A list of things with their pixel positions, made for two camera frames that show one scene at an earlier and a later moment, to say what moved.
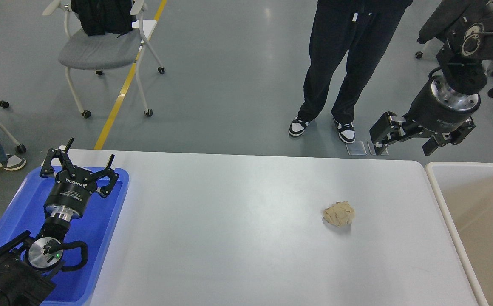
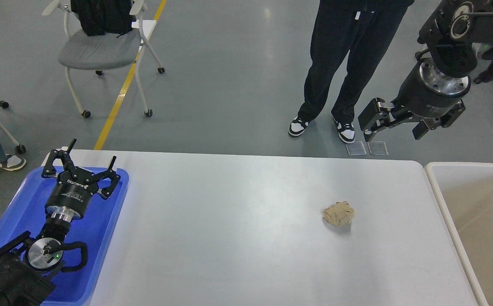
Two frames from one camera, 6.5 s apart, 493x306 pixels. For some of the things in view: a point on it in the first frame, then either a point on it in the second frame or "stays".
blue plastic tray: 26,213 stays
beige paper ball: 341,213 stays
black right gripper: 438,109 → 426,93
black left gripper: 67,199 stays
